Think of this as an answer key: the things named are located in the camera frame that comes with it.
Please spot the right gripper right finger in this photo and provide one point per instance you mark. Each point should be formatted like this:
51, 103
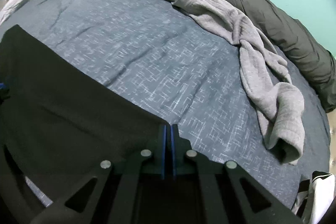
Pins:
227, 192

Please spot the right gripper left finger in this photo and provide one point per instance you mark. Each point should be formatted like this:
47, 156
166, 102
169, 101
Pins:
109, 192

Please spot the black fleece-lined pants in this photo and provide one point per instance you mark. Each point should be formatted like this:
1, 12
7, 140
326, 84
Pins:
57, 124

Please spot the white folded clothes stack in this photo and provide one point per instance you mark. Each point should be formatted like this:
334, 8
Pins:
315, 200

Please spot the grey knit garment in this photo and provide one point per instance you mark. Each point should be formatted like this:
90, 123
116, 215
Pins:
264, 74

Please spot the dark grey rolled duvet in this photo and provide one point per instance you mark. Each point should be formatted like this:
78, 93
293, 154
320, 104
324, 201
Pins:
314, 62

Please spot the blue patterned bed sheet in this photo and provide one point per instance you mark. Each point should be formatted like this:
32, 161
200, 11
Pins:
159, 59

